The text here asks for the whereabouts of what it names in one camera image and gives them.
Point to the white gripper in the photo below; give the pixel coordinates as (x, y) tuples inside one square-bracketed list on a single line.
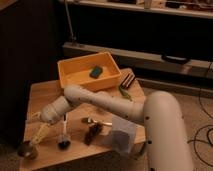
[(51, 113)]

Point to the dark metal cup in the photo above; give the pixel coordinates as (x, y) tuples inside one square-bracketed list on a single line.
[(26, 150)]

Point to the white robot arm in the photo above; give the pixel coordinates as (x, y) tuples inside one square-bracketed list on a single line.
[(160, 114)]

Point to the wooden table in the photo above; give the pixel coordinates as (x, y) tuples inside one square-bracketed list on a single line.
[(48, 152)]

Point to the metal spoon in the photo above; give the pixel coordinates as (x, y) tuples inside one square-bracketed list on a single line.
[(89, 120)]

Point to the bunch of dark grapes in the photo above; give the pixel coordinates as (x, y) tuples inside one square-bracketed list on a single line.
[(92, 133)]

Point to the yellow plastic bin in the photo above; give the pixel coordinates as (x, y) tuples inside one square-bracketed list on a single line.
[(77, 71)]

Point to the teal sponge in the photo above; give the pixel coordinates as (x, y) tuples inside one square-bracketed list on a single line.
[(96, 72)]

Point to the grey cloth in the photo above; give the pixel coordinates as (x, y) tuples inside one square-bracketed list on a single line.
[(121, 137)]

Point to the green cup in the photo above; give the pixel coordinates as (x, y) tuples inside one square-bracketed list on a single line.
[(124, 93)]

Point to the metal stand pole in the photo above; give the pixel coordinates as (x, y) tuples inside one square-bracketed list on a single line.
[(72, 36)]

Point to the brown striped block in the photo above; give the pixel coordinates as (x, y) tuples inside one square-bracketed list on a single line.
[(128, 80)]

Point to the black handle on shelf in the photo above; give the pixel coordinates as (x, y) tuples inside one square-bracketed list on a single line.
[(181, 61)]

